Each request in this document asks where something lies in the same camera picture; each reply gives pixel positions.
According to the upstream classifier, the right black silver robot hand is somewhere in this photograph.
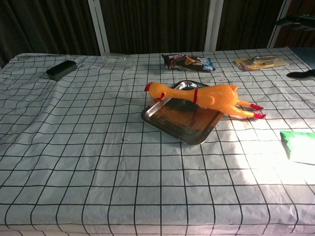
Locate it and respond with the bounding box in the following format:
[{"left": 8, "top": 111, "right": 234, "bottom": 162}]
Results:
[{"left": 275, "top": 14, "right": 315, "bottom": 80}]

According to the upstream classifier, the yellow rubber chicken toy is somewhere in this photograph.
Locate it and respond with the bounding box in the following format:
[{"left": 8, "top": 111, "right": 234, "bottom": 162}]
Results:
[{"left": 144, "top": 82, "right": 267, "bottom": 120}]

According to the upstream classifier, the shiny metal tray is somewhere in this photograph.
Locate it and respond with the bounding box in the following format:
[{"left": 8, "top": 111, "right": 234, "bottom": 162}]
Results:
[{"left": 141, "top": 80, "right": 223, "bottom": 145}]

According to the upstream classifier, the blue padded surface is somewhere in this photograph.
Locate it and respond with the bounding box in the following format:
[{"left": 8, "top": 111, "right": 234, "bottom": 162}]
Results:
[{"left": 291, "top": 46, "right": 315, "bottom": 74}]

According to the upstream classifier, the dark curtain panel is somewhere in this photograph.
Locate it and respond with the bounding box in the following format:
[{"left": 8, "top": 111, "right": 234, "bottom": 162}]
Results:
[
  {"left": 0, "top": 0, "right": 101, "bottom": 69},
  {"left": 216, "top": 0, "right": 284, "bottom": 52},
  {"left": 99, "top": 0, "right": 212, "bottom": 55},
  {"left": 274, "top": 0, "right": 315, "bottom": 49}
]

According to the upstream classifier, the yellow blister pack with tool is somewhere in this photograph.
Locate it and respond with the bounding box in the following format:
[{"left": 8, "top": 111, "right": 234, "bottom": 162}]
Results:
[{"left": 235, "top": 55, "right": 290, "bottom": 72}]

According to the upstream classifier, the green plastic bag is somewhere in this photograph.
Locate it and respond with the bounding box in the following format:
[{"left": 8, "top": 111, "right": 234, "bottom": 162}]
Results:
[{"left": 280, "top": 130, "right": 315, "bottom": 166}]

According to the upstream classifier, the dark snack bag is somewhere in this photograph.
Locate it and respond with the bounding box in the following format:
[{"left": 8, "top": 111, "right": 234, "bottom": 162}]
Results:
[{"left": 161, "top": 53, "right": 217, "bottom": 72}]

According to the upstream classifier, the clear plastic container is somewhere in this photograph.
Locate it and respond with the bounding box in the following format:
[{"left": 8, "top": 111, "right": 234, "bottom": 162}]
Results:
[{"left": 94, "top": 53, "right": 135, "bottom": 71}]

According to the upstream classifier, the white black checked tablecloth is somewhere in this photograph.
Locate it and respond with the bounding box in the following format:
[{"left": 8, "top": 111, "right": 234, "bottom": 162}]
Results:
[{"left": 0, "top": 48, "right": 315, "bottom": 236}]

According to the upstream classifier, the black rectangular box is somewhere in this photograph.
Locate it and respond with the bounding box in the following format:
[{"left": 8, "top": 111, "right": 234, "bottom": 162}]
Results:
[{"left": 46, "top": 60, "right": 77, "bottom": 81}]

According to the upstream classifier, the white frame post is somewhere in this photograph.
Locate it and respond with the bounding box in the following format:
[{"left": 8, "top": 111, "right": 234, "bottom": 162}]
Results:
[
  {"left": 204, "top": 0, "right": 224, "bottom": 52},
  {"left": 267, "top": 0, "right": 293, "bottom": 49},
  {"left": 88, "top": 0, "right": 110, "bottom": 56}
]

